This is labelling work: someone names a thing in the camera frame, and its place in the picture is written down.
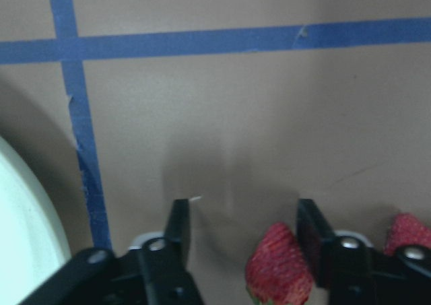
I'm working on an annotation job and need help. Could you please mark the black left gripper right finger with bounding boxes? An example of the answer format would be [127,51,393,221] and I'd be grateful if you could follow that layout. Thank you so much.
[296,199,430,304]

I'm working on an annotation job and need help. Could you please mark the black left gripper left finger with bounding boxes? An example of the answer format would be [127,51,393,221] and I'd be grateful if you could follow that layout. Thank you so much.
[22,199,203,304]

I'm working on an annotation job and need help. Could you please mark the pale green plate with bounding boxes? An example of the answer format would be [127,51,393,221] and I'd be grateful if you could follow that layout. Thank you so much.
[1,139,71,304]

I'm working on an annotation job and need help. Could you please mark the red strawberry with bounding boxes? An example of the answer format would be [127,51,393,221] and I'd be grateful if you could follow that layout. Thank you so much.
[383,213,430,256]
[245,222,314,304]

